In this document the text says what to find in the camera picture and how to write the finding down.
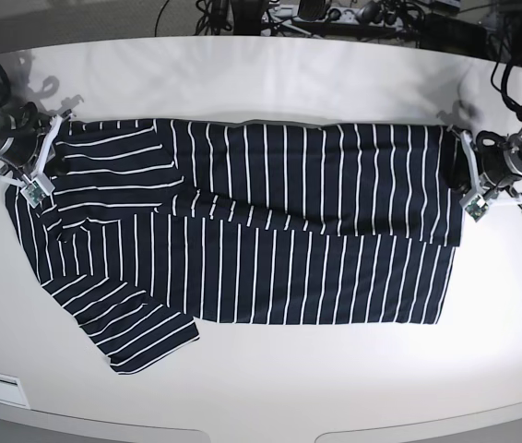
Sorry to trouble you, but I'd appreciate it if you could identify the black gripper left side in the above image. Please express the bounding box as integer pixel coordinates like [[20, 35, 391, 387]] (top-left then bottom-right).
[[447, 131, 522, 194]]

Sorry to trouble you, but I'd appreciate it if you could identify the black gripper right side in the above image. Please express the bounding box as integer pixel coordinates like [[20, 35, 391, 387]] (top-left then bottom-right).
[[0, 103, 52, 171]]

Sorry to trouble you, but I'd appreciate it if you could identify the navy white striped T-shirt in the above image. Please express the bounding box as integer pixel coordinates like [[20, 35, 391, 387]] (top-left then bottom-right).
[[5, 118, 463, 375]]

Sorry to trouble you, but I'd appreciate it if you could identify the black equipment box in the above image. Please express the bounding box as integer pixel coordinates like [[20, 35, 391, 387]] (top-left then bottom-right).
[[419, 13, 487, 57]]

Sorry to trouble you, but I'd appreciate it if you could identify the white power strip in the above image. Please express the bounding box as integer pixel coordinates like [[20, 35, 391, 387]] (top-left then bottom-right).
[[265, 5, 403, 32]]

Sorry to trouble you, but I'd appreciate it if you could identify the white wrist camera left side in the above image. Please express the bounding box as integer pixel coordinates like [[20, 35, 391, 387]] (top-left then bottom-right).
[[459, 193, 489, 222]]

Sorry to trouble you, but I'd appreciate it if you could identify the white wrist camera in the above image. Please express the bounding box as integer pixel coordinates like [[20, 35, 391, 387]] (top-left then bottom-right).
[[19, 174, 54, 209], [459, 193, 489, 222]]

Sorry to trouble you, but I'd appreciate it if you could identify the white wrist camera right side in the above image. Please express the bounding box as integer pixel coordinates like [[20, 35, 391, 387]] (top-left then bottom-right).
[[19, 174, 54, 209]]

